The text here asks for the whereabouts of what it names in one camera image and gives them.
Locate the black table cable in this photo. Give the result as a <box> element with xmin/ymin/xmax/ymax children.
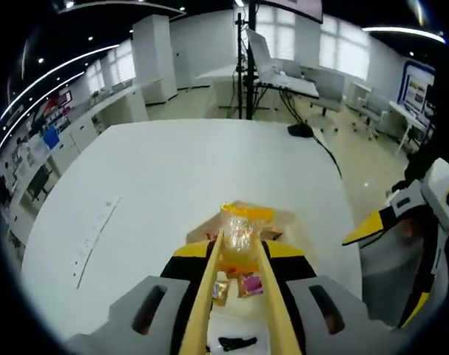
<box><xmin>308</xmin><ymin>132</ymin><xmax>344</xmax><ymax>178</ymax></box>

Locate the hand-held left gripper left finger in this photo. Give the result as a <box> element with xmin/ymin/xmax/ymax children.
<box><xmin>67</xmin><ymin>242</ymin><xmax>225</xmax><ymax>355</ymax></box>

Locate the blue framed wall poster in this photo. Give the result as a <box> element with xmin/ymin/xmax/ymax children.
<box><xmin>396</xmin><ymin>58</ymin><xmax>438</xmax><ymax>123</ymax></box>

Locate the white desk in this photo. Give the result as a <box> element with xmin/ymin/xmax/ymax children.
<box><xmin>388</xmin><ymin>99</ymin><xmax>432</xmax><ymax>152</ymax></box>
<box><xmin>194</xmin><ymin>64</ymin><xmax>321</xmax><ymax>112</ymax></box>

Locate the white square pillar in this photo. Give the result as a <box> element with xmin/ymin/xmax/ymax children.
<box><xmin>132</xmin><ymin>14</ymin><xmax>179</xmax><ymax>104</ymax></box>

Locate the cream hexagonal container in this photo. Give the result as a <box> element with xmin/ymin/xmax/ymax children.
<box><xmin>186</xmin><ymin>199</ymin><xmax>300</xmax><ymax>314</ymax></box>

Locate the blue box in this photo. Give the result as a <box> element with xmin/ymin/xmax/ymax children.
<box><xmin>41</xmin><ymin>127</ymin><xmax>61</xmax><ymax>151</ymax></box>

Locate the clear packet with black food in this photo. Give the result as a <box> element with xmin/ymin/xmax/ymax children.
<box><xmin>209</xmin><ymin>325</ymin><xmax>269</xmax><ymax>354</ymax></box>

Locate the white tilted panel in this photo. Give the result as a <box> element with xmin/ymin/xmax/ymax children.
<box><xmin>246</xmin><ymin>28</ymin><xmax>275</xmax><ymax>75</ymax></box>

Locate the small gold candy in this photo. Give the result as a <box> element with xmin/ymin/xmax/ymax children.
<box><xmin>212</xmin><ymin>279</ymin><xmax>231</xmax><ymax>300</ymax></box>

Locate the red wall display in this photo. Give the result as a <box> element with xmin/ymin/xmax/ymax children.
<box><xmin>42</xmin><ymin>90</ymin><xmax>75</xmax><ymax>112</ymax></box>

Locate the black camera stand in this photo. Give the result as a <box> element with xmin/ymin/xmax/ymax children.
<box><xmin>233</xmin><ymin>0</ymin><xmax>262</xmax><ymax>120</ymax></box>

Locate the grey mesh office chair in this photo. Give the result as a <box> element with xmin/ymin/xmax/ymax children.
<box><xmin>359</xmin><ymin>217</ymin><xmax>445</xmax><ymax>328</ymax></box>

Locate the purple food packet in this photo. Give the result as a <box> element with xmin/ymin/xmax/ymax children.
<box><xmin>237</xmin><ymin>274</ymin><xmax>265</xmax><ymax>299</ymax></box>

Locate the yellow food packet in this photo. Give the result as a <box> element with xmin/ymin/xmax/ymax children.
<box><xmin>219</xmin><ymin>201</ymin><xmax>275</xmax><ymax>274</ymax></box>

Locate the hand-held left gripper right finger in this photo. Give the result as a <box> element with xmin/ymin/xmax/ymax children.
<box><xmin>260</xmin><ymin>240</ymin><xmax>410</xmax><ymax>355</ymax></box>

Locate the white office chair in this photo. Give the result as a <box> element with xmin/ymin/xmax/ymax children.
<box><xmin>357</xmin><ymin>88</ymin><xmax>390</xmax><ymax>141</ymax></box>
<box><xmin>308</xmin><ymin>68</ymin><xmax>347</xmax><ymax>119</ymax></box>

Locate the long white counter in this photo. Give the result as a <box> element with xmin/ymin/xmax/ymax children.
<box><xmin>0</xmin><ymin>87</ymin><xmax>151</xmax><ymax>237</ymax></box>

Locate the black puck device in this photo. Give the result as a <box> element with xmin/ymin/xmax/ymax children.
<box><xmin>286</xmin><ymin>124</ymin><xmax>314</xmax><ymax>138</ymax></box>

